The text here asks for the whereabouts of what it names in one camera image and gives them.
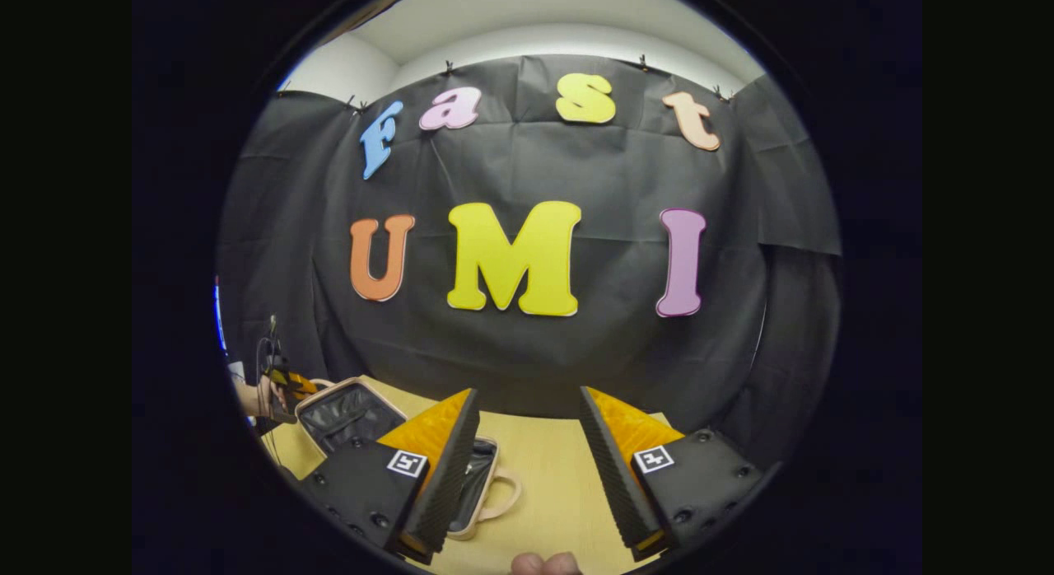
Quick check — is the pink suitcase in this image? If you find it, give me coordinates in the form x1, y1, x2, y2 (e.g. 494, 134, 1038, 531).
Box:
294, 376, 524, 541

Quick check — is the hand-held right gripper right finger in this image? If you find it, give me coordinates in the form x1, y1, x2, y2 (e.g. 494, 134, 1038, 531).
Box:
578, 386, 781, 562

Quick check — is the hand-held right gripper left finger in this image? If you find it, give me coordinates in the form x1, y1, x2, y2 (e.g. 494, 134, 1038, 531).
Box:
298, 387, 482, 566

